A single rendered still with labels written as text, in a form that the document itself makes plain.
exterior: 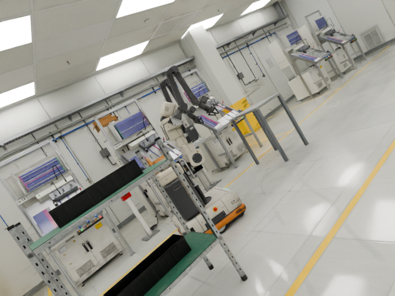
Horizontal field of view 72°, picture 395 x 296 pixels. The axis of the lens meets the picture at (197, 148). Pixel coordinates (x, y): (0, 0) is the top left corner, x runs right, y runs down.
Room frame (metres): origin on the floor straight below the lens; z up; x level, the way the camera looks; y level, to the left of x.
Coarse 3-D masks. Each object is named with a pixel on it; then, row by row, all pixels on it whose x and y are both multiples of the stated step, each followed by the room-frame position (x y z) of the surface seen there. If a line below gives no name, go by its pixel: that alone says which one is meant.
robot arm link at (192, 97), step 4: (176, 68) 2.71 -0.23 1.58; (176, 72) 2.71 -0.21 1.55; (176, 76) 2.73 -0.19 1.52; (180, 76) 2.74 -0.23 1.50; (180, 80) 2.73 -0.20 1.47; (184, 80) 2.74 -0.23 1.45; (180, 84) 2.74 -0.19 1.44; (184, 84) 2.73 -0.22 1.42; (184, 88) 2.73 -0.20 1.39; (188, 88) 2.74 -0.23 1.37; (188, 92) 2.73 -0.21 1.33; (192, 92) 2.74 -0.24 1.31; (188, 96) 2.75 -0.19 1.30; (192, 96) 2.72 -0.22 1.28; (192, 100) 2.72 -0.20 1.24; (192, 104) 2.78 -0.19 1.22; (196, 104) 2.72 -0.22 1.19
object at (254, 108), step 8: (272, 96) 3.57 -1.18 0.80; (280, 96) 3.58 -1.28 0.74; (256, 104) 3.90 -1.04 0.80; (264, 104) 3.48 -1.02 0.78; (248, 112) 3.60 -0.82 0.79; (256, 112) 3.46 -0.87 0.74; (288, 112) 3.58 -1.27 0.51; (232, 120) 4.05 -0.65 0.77; (264, 120) 3.43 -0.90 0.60; (264, 128) 4.20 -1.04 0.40; (296, 128) 3.59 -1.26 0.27; (240, 136) 4.06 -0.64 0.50; (272, 136) 3.43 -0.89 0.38; (304, 136) 3.59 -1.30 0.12; (248, 144) 4.05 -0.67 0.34; (272, 144) 4.20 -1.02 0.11; (304, 144) 3.61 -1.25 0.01; (280, 152) 3.44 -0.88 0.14; (256, 160) 4.05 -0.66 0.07
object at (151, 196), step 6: (150, 180) 4.28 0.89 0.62; (144, 186) 4.19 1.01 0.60; (138, 192) 4.57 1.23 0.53; (150, 192) 4.14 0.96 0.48; (144, 198) 4.49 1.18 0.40; (150, 198) 4.24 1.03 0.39; (156, 198) 4.15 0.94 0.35; (162, 198) 4.19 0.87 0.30; (144, 204) 4.66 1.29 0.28; (150, 210) 4.55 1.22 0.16; (162, 210) 4.14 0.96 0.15
